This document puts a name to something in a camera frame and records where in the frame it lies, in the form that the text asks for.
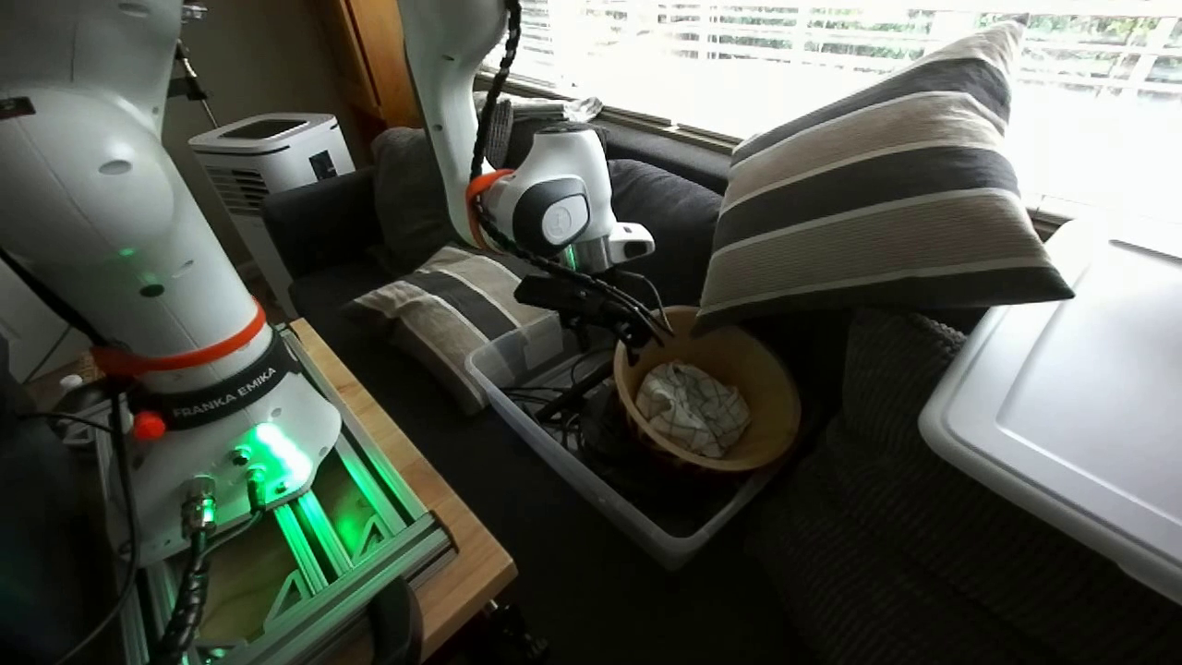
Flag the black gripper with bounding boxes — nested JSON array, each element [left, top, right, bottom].
[[514, 270, 679, 363]]

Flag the white checkered cloth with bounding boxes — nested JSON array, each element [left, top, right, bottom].
[[631, 358, 758, 467]]

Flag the round wooden bowl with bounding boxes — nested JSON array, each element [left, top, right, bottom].
[[608, 308, 805, 480]]

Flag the clear plastic container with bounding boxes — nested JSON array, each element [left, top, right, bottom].
[[461, 322, 784, 571]]

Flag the small striped pillow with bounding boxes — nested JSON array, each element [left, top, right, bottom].
[[346, 239, 572, 416]]

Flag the large striped pillow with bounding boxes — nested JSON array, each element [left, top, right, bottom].
[[695, 17, 1077, 334]]

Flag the dark sofa back cushion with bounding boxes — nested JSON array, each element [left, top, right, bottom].
[[367, 120, 475, 278], [601, 154, 730, 310]]

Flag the wooden table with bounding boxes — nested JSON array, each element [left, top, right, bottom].
[[21, 313, 519, 665]]

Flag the white window blinds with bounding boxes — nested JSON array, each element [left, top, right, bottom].
[[491, 0, 1182, 251]]

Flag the dark grey sofa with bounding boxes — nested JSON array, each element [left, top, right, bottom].
[[258, 120, 1182, 665]]

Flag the white air purifier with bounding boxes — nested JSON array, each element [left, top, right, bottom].
[[183, 107, 359, 318]]

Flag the white plastic lid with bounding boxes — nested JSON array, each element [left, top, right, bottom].
[[917, 234, 1182, 609]]

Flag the black cable bundle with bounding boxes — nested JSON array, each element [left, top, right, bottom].
[[511, 342, 657, 494]]

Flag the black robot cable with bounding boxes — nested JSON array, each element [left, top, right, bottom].
[[461, 0, 528, 198]]

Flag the aluminium mounting frame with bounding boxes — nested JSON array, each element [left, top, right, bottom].
[[113, 412, 459, 665]]

